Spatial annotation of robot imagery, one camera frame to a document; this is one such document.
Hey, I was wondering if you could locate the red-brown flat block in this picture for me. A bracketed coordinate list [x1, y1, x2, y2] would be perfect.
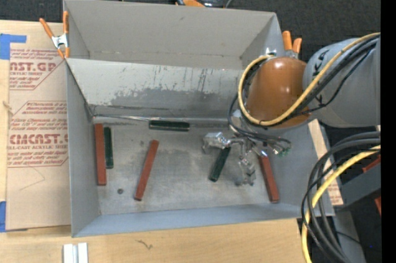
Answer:
[94, 123, 108, 186]
[257, 153, 280, 204]
[133, 139, 160, 202]

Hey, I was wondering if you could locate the grey metal bin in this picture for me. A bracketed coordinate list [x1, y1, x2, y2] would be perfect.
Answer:
[62, 0, 335, 238]

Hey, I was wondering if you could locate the brown cardboard board, red print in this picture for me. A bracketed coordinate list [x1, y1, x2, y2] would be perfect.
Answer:
[0, 19, 345, 233]

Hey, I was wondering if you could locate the dark green flat block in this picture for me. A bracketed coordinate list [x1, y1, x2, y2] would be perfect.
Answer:
[148, 119, 191, 132]
[208, 146, 232, 183]
[103, 126, 114, 170]

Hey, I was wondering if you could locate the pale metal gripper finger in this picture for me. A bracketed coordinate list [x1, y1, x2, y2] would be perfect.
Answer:
[236, 155, 257, 187]
[202, 131, 232, 155]

